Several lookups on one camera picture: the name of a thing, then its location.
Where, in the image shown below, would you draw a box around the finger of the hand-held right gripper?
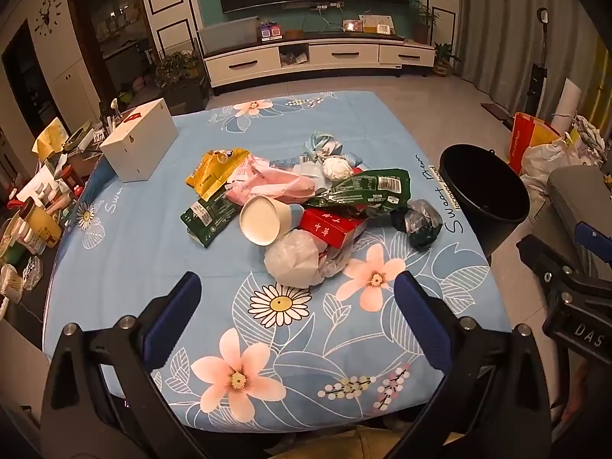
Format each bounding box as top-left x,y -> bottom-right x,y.
519,234 -> 581,292
575,222 -> 612,273

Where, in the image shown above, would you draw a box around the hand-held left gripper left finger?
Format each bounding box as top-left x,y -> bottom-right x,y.
41,272 -> 211,459

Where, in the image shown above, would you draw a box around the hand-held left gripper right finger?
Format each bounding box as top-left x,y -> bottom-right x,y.
382,271 -> 567,459

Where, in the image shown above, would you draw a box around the dark wrapper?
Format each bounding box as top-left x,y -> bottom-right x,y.
391,198 -> 443,249

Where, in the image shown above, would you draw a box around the black bucket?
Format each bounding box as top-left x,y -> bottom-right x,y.
438,143 -> 531,256

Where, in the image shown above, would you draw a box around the small green snack bag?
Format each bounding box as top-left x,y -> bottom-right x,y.
180,191 -> 249,248

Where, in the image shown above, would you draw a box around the white paper cup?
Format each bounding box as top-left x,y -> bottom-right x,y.
239,194 -> 304,248

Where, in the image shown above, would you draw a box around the red cardboard box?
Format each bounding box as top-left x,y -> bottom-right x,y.
299,207 -> 369,249

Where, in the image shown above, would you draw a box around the large green snack bag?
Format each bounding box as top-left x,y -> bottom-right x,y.
306,168 -> 412,216

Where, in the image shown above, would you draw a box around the yellow snack bag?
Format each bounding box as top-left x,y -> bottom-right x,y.
186,148 -> 249,200

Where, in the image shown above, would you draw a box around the pink plastic bag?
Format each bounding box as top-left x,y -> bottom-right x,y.
225,153 -> 319,206

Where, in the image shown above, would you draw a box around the white tissue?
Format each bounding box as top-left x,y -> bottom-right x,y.
321,155 -> 355,182

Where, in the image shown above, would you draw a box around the clear plastic wrapper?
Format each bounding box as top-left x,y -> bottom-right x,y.
272,155 -> 330,192

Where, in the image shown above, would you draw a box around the blue patterned wrapper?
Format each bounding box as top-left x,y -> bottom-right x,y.
301,131 -> 369,173

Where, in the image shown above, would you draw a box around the grey sofa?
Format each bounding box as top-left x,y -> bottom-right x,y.
545,165 -> 612,249

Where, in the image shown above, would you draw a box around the blue floral tablecloth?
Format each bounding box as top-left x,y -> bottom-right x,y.
42,91 -> 512,441

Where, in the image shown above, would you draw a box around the large white plastic bag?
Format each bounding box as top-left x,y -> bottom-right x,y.
521,136 -> 577,185

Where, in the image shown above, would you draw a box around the pile of clothes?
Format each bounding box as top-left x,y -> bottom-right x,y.
571,114 -> 607,155

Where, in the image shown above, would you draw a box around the red yellow shopping bag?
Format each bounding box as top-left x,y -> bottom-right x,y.
507,112 -> 561,173

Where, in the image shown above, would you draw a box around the white panel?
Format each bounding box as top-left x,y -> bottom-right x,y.
558,78 -> 581,121

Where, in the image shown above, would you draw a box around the dark floor mat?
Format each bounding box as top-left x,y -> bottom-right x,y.
480,103 -> 514,128

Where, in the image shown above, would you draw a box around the white box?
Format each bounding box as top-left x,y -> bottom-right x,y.
99,98 -> 179,182

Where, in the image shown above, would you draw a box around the upright vacuum cleaner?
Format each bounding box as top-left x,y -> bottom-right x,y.
526,7 -> 550,118

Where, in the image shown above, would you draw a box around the yellow paper bag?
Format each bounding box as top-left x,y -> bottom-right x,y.
33,117 -> 68,160

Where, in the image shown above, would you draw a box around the small potted plant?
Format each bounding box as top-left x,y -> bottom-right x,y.
433,43 -> 462,77

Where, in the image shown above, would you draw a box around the potted plant in dark planter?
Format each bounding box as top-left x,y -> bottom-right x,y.
155,50 -> 211,116

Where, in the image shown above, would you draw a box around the grey curtain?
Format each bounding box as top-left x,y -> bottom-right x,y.
456,0 -> 598,120

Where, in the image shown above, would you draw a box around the tall potted plant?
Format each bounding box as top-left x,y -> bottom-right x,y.
410,0 -> 441,45

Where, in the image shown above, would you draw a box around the white television cabinet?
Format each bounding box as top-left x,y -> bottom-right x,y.
203,33 -> 437,89

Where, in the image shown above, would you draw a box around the grey storage box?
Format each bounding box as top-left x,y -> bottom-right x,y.
197,16 -> 261,55

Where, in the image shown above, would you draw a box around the white desk calendar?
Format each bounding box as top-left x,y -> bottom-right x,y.
361,15 -> 394,35

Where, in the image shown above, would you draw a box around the black wall clock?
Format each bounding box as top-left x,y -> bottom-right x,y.
33,0 -> 63,34

